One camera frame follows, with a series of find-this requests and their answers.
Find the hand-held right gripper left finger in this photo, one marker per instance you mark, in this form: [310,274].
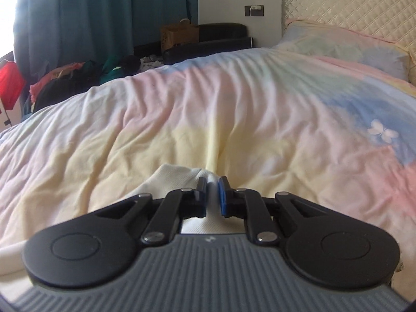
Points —
[203,199]

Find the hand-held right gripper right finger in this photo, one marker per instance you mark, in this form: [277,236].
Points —
[223,199]

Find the white ribbed knit garment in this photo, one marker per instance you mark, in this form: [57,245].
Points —
[177,177]

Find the pile of mixed clothes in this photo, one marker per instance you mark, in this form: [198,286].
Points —
[74,76]

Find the white clothes rack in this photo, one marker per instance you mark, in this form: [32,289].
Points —
[5,113]

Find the pastel tie-dye duvet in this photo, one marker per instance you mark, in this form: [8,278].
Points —
[195,104]

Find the black leather bench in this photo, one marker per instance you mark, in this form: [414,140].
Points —
[214,40]

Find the brown cardboard box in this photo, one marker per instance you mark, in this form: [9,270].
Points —
[178,34]

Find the pastel pillow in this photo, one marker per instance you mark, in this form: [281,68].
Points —
[341,48]

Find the teal curtain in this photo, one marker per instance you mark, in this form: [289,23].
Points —
[81,16]

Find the red cloth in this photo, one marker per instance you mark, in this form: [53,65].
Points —
[10,83]

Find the cream quilted headboard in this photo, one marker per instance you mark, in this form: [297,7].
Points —
[341,0]

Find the wall socket with charger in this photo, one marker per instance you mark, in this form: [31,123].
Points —
[254,10]

